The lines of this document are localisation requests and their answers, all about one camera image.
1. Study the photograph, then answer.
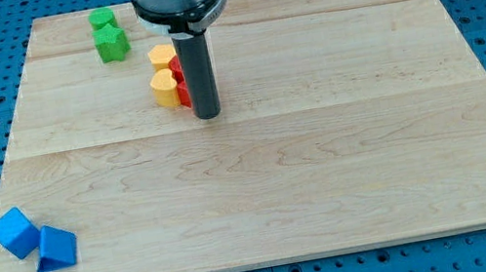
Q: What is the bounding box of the blue triangle block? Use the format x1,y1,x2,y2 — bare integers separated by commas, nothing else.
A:
37,225,77,272

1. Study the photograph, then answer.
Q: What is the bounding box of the wooden board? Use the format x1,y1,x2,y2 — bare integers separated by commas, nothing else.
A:
0,0,486,272

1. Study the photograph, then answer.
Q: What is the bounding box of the yellow heart block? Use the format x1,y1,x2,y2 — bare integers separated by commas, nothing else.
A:
150,68,181,107

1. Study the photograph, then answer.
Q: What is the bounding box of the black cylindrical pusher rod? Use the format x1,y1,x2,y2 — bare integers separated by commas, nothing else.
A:
173,34,221,120

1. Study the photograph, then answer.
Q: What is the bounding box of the red block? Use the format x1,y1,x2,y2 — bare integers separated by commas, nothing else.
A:
177,81,192,108
168,56,184,83

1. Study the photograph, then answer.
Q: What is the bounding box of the yellow pentagon block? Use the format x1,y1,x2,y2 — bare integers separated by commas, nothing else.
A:
147,43,176,71

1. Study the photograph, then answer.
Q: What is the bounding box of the green cylinder block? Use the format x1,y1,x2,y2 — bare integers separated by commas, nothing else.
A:
88,7,118,31

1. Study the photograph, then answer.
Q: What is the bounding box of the red lower block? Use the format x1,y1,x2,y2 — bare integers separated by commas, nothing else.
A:
177,81,192,108

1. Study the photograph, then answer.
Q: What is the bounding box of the red upper block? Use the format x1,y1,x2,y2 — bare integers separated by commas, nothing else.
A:
168,56,184,83

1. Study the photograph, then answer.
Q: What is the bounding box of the green star block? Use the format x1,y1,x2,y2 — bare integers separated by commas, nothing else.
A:
93,24,131,63

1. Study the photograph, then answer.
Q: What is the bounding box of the blue cube block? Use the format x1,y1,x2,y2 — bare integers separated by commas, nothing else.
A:
0,207,40,260

